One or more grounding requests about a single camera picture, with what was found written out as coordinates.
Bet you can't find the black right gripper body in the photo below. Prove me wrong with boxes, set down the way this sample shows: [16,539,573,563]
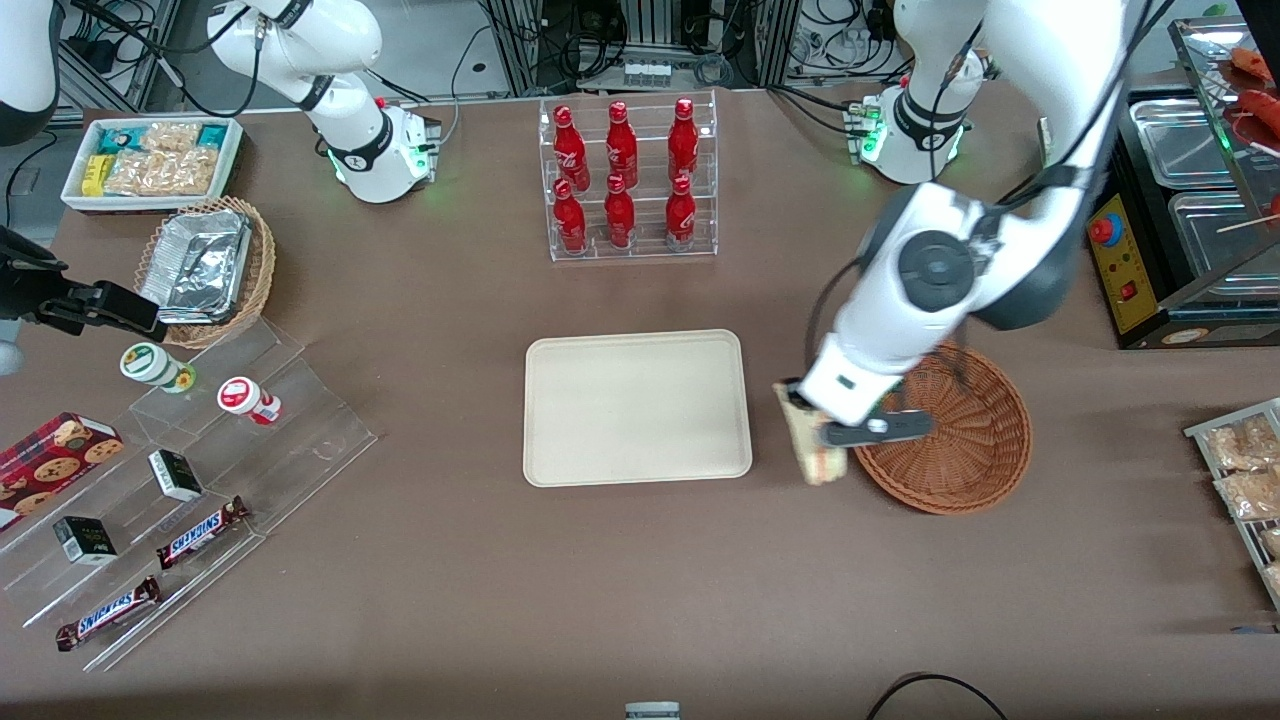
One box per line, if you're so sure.
[0,226,101,322]

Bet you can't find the clear bag of nut snacks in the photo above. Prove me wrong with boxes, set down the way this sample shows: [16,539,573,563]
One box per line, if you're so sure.
[104,122,222,197]

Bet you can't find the stacked aluminium foil trays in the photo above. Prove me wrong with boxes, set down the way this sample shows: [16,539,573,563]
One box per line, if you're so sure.
[140,208,252,326]

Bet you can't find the light wicker basket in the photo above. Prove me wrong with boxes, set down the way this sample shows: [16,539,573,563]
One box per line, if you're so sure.
[133,196,277,349]

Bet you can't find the clear acrylic stepped display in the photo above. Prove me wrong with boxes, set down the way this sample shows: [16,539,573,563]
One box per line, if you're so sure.
[0,317,379,673]

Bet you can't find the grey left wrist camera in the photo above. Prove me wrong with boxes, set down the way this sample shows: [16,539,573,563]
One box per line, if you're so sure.
[818,408,936,448]

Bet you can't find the round brown wicker basket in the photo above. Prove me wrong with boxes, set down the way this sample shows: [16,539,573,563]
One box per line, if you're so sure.
[850,340,1033,516]

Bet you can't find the triangular sandwich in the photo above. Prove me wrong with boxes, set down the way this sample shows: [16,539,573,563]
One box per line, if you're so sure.
[773,383,849,487]

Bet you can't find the cream rectangular tray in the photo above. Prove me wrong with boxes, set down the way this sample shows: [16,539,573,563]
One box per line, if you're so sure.
[523,329,753,489]

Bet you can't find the white rectangular snack box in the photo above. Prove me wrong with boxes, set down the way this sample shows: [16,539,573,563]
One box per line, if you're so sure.
[61,117,244,214]

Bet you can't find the black table cable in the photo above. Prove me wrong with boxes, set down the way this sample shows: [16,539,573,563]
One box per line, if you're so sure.
[865,673,1011,720]

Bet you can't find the red cola bottle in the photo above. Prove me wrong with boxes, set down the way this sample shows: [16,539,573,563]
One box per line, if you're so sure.
[553,106,591,193]
[668,98,700,186]
[665,176,697,251]
[605,101,639,191]
[604,174,636,250]
[552,178,588,254]

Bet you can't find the red cookie box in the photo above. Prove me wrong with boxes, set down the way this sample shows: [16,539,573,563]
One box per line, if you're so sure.
[0,412,125,532]

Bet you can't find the steel food pan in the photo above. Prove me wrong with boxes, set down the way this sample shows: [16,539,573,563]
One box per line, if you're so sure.
[1130,97,1251,190]
[1168,190,1280,301]

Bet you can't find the snickers bar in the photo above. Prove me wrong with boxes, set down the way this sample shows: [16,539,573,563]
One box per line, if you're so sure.
[156,496,251,571]
[55,576,161,652]

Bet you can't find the small black carton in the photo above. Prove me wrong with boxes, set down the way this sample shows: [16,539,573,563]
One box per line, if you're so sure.
[53,516,118,567]
[148,449,204,503]

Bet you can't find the black food warmer cabinet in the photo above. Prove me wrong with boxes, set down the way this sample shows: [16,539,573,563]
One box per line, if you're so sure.
[1085,15,1280,351]

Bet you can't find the green lid yoghurt bottle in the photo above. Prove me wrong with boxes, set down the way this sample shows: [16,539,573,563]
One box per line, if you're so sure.
[120,342,197,394]

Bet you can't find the aluminium frame rack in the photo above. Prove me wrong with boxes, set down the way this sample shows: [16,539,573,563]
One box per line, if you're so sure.
[480,0,806,98]

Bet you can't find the tray of packaged snacks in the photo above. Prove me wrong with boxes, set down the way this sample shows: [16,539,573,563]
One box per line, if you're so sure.
[1184,398,1280,612]

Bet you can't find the red lid yoghurt bottle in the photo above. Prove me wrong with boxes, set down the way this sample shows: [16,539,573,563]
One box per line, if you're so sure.
[217,376,283,426]

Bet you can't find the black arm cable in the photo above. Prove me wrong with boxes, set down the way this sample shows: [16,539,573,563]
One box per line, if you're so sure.
[805,0,1177,383]

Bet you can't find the clear acrylic bottle rack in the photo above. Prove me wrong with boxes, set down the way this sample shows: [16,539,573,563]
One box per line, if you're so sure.
[538,90,719,263]

